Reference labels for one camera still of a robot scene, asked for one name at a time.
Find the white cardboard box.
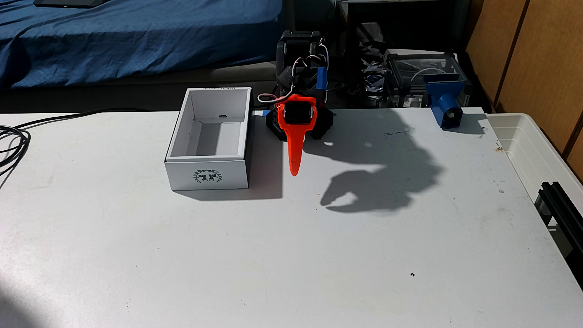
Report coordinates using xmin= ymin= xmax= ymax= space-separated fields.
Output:
xmin=164 ymin=87 xmax=252 ymax=191

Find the black white patterned item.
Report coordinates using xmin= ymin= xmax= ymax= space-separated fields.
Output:
xmin=357 ymin=23 xmax=389 ymax=94

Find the clear plastic case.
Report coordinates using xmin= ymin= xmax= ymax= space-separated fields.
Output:
xmin=385 ymin=49 xmax=472 ymax=109

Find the blue bed cover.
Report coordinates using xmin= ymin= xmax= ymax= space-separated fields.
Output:
xmin=0 ymin=0 xmax=285 ymax=90

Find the white plastic bin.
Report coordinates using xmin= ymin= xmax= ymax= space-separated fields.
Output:
xmin=486 ymin=112 xmax=583 ymax=206

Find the dark flat tablet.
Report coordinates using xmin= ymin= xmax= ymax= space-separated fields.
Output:
xmin=33 ymin=0 xmax=110 ymax=9

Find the wooden cabinet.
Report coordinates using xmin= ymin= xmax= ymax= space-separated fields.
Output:
xmin=466 ymin=0 xmax=583 ymax=179

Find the black aluminium extrusion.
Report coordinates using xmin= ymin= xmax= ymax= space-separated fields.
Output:
xmin=535 ymin=181 xmax=583 ymax=289

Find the blue printed camera mount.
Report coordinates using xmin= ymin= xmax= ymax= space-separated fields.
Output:
xmin=424 ymin=73 xmax=466 ymax=130

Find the long black cable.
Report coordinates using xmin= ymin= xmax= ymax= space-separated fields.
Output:
xmin=0 ymin=108 xmax=153 ymax=133

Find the coiled black cable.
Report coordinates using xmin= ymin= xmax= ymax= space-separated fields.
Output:
xmin=0 ymin=125 xmax=31 ymax=187

